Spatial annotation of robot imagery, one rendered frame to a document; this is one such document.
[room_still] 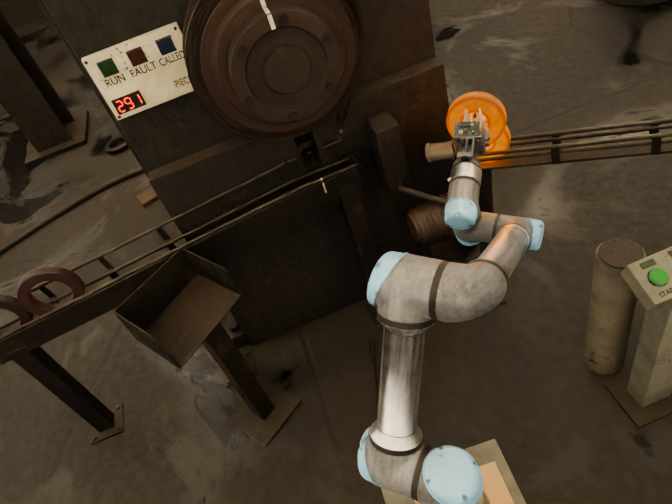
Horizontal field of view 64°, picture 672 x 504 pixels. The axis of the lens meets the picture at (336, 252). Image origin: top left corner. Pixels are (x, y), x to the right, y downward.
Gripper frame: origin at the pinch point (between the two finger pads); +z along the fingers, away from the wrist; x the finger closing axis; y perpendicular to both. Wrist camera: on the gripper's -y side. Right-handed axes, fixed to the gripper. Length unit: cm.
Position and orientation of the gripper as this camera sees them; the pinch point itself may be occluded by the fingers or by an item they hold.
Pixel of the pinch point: (475, 113)
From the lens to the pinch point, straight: 154.5
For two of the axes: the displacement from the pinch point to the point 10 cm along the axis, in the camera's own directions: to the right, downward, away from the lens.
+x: -9.3, -0.5, 3.7
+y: -3.0, -4.7, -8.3
